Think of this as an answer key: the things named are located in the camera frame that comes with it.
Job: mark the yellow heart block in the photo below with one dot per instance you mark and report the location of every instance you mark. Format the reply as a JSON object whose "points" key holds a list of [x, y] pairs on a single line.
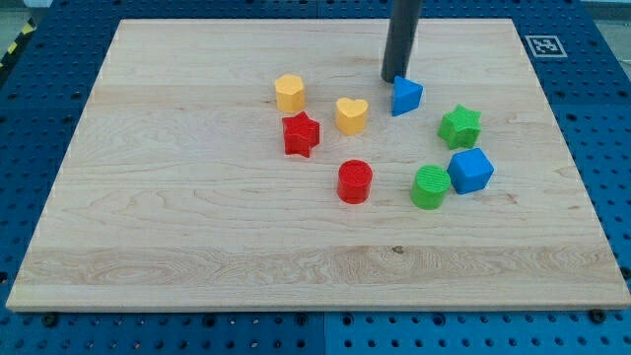
{"points": [[351, 115]]}

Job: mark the blue triangle block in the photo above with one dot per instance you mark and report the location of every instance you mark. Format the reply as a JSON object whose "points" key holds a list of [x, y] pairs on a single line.
{"points": [[406, 96]]}

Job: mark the red cylinder block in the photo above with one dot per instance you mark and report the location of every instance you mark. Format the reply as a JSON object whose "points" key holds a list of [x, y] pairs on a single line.
{"points": [[354, 181]]}

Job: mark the red star block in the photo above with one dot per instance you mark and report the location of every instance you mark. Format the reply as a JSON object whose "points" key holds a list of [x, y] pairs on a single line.
{"points": [[300, 134]]}

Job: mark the light wooden board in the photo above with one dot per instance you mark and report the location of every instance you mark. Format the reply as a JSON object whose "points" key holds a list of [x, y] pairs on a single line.
{"points": [[176, 194]]}

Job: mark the yellow hexagon block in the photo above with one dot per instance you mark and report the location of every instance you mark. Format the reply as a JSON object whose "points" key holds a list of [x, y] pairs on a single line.
{"points": [[290, 93]]}

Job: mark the green cylinder block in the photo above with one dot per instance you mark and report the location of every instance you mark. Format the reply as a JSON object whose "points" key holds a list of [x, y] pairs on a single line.
{"points": [[430, 185]]}

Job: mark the green star block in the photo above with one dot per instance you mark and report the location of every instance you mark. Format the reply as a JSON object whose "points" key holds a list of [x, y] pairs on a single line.
{"points": [[460, 128]]}

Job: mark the blue cube block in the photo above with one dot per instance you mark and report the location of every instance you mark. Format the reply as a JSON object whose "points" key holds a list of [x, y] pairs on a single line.
{"points": [[470, 170]]}

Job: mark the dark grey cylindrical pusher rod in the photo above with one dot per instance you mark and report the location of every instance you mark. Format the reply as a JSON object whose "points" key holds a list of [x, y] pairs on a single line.
{"points": [[401, 33]]}

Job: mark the white fiducial marker tag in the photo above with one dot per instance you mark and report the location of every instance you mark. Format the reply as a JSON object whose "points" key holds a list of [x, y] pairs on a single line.
{"points": [[545, 46]]}

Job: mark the yellow black hazard tape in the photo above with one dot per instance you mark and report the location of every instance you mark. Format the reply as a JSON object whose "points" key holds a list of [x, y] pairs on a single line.
{"points": [[18, 45]]}

